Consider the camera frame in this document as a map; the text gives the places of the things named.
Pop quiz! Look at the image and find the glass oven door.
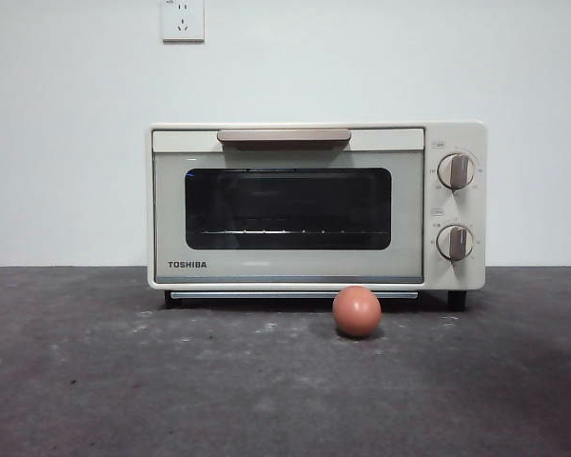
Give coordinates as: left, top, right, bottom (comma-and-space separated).
151, 127, 425, 286

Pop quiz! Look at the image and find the silver crumb tray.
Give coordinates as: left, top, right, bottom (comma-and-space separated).
169, 290, 419, 301

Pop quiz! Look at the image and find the cream timer knob, beige grip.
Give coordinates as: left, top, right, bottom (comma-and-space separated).
436, 223, 476, 263

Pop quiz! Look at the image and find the cream temperature knob, beige grip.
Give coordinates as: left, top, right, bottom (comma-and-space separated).
437, 151, 477, 190

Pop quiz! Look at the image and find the cream Toshiba toaster oven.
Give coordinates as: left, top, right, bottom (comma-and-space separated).
147, 121, 488, 313

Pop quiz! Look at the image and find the metal wire oven rack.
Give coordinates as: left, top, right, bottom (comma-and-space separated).
202, 228, 380, 237

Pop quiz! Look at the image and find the white wall socket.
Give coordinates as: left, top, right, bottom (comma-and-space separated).
161, 0, 206, 45

